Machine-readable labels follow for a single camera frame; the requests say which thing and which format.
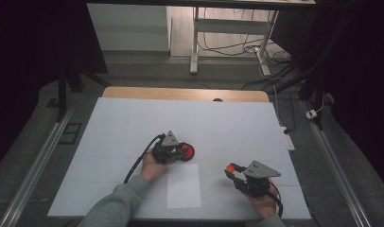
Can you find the white paper sheet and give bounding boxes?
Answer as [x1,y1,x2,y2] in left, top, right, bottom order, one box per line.
[166,163,202,210]

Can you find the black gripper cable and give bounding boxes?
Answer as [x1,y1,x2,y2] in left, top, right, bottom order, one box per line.
[123,133,166,184]
[268,181,285,219]

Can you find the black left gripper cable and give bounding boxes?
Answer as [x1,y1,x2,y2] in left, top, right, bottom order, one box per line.
[123,133,166,184]

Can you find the white metal desk frame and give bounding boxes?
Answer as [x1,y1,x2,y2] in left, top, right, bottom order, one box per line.
[189,6,280,77]

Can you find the white cabinet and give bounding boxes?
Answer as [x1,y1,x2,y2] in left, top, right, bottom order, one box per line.
[86,3,172,52]

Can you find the white power strip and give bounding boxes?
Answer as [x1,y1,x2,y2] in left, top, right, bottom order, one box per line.
[279,126,296,151]

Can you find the aluminium floor rail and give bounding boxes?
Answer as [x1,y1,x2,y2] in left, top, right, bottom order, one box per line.
[302,100,374,227]
[0,105,75,227]

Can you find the black metal stand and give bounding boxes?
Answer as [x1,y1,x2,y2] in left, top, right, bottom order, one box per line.
[273,6,355,131]
[56,62,113,122]

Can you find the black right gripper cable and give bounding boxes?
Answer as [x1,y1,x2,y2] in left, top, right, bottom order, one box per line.
[268,181,285,219]

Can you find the dark curtain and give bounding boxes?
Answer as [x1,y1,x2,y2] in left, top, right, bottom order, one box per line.
[0,0,109,165]
[271,0,384,183]

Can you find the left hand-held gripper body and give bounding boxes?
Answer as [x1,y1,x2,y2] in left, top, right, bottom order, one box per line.
[150,130,182,166]

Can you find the person's right hand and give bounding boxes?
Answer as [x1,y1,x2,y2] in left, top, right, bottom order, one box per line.
[243,179,279,220]

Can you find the white table cover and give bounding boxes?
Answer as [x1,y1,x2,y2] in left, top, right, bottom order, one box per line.
[47,96,312,220]

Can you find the black cables under desk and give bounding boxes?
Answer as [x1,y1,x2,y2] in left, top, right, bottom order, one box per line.
[198,8,292,64]

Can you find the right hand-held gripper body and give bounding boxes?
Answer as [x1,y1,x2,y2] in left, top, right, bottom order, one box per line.
[233,160,282,199]

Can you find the dark floor socket plate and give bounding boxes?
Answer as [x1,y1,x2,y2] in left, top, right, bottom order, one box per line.
[59,122,83,146]

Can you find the person's left hand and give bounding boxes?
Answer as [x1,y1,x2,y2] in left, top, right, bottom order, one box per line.
[140,153,169,183]

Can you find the round red ink pad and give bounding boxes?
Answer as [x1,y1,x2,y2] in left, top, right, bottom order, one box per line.
[177,142,196,163]

